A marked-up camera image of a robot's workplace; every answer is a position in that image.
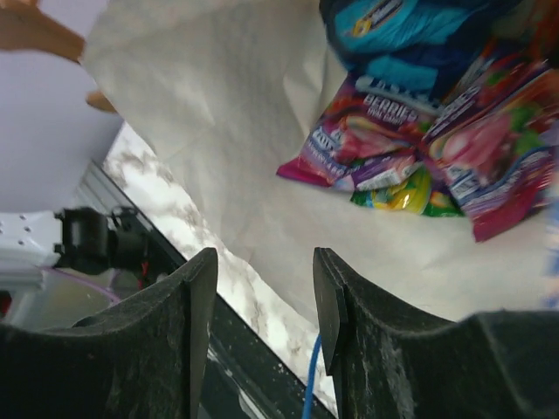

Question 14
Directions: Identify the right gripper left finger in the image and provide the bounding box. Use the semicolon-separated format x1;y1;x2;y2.
1;248;217;418

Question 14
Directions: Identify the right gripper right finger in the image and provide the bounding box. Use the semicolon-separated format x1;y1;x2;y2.
313;248;558;418

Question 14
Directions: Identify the blue checkered paper bag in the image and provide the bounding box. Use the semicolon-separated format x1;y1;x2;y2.
82;1;558;322

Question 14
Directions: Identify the blue cookie snack pack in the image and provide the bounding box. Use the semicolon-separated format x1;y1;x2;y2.
319;0;518;104

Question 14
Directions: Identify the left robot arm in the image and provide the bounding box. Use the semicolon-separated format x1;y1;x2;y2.
1;207;148;326

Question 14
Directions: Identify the green fruit candy bag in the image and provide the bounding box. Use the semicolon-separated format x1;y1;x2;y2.
350;168;464;217

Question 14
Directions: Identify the purple berries candy bag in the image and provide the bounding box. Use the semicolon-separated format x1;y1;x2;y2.
422;57;558;242

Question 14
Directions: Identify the orange wooden rack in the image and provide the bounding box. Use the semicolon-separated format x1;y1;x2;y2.
0;6;117;114

